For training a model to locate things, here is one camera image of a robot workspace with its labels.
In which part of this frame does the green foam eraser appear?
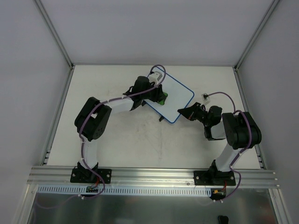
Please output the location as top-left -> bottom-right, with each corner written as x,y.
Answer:
157,92 -> 168,105

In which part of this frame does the blue framed whiteboard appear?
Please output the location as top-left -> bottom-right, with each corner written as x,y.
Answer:
145,73 -> 194,124

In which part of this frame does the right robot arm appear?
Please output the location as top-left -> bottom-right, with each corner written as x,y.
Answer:
178,102 -> 262,186

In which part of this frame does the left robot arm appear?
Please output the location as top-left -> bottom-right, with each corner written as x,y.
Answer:
70,71 -> 167,185

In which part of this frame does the black object bottom edge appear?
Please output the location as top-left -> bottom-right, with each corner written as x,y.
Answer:
218,216 -> 229,224

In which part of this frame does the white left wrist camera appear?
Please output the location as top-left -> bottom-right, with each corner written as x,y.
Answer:
148,71 -> 163,84

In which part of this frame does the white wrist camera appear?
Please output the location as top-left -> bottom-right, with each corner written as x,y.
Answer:
201,93 -> 210,105
148,71 -> 163,84

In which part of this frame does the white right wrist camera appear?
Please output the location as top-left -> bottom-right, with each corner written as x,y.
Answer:
201,93 -> 210,105

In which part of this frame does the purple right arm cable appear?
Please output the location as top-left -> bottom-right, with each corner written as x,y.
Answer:
203,91 -> 254,206

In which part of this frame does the white slotted cable duct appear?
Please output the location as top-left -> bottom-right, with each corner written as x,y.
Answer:
37,185 -> 212,197

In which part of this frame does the aluminium mounting rail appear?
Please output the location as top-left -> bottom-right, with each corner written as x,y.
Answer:
27,166 -> 280,189

